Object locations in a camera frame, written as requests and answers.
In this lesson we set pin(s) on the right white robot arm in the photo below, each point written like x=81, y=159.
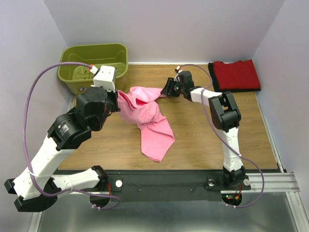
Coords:
x=224, y=119

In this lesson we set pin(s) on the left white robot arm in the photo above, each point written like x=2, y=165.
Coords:
x=37, y=187

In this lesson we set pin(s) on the pink t shirt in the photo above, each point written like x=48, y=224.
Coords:
x=139, y=107

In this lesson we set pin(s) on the green plastic basket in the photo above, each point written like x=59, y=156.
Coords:
x=78, y=78

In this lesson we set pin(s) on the folded red t shirt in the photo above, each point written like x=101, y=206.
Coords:
x=237, y=75

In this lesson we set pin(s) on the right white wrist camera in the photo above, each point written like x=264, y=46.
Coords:
x=178, y=70

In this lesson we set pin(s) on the folded black t shirt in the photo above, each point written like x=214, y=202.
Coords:
x=213, y=79

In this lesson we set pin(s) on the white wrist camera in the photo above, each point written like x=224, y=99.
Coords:
x=178, y=70
x=104, y=77

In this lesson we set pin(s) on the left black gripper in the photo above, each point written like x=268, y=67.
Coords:
x=115, y=101

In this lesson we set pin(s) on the aluminium frame rail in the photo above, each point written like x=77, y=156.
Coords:
x=267, y=207

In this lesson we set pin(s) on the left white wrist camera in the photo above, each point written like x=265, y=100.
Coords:
x=104, y=77

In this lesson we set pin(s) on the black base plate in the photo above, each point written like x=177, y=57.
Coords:
x=170, y=185

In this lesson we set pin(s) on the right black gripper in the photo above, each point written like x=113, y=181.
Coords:
x=172, y=87

